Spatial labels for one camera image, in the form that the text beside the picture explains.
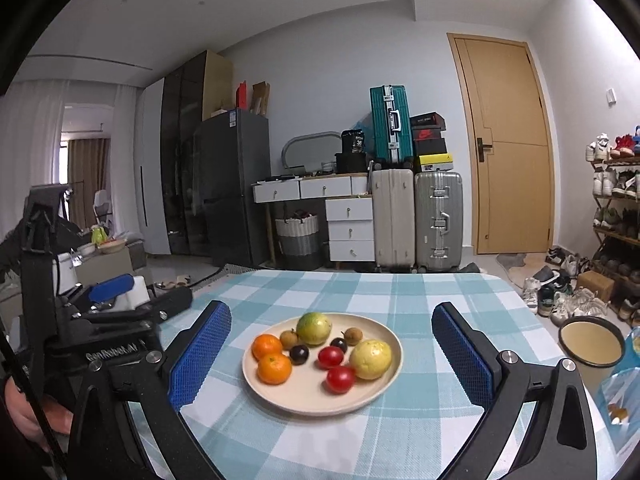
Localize teal checkered tablecloth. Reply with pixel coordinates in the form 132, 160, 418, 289
160, 270, 562, 479

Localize silver suitcase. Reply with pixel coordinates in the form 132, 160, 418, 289
414, 171, 463, 272

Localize green guava fruit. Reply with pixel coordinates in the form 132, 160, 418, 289
295, 312, 333, 347

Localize yellow passion fruit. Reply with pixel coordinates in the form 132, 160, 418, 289
349, 339, 393, 380

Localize white paper roll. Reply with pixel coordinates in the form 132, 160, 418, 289
125, 275, 150, 310

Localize black refrigerator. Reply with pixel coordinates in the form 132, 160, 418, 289
193, 108, 271, 268

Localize dark plum on plate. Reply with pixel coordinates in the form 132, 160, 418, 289
331, 337, 348, 353

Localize teal suitcase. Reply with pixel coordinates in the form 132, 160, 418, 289
370, 84, 413, 169

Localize white drawer desk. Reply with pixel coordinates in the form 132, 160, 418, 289
253, 172, 375, 263

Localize brown longan on plate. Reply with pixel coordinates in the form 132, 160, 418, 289
343, 327, 363, 347

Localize left hand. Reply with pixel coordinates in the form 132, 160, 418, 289
3, 378, 73, 451

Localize red cherry tomato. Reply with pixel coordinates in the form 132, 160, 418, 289
326, 366, 356, 394
317, 346, 345, 370

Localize dark plum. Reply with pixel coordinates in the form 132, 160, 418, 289
288, 344, 309, 365
331, 337, 348, 353

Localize stacked shoe boxes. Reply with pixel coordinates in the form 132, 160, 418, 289
410, 112, 454, 172

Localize oval mirror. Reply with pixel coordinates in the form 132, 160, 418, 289
281, 131, 342, 174

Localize beige suitcase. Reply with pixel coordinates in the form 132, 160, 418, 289
371, 169, 416, 269

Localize shoe rack with shoes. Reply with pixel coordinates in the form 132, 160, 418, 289
586, 131, 639, 328

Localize cream round plate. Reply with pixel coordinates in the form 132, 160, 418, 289
242, 312, 404, 417

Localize wooden door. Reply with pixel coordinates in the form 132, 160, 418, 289
447, 32, 555, 254

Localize orange tangerine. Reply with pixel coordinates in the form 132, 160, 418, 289
250, 334, 283, 361
257, 353, 293, 386

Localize woven laundry basket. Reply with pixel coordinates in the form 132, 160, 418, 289
276, 212, 322, 271

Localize small brown longan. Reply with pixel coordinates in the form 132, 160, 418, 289
280, 330, 299, 351

